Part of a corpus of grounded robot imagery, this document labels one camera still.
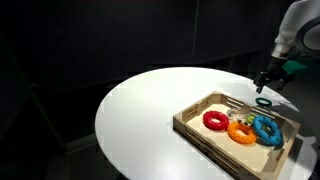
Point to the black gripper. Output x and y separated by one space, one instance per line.
274 74

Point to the wooden slatted tray box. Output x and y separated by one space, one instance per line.
245 156

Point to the small light green toy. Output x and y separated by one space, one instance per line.
250 119

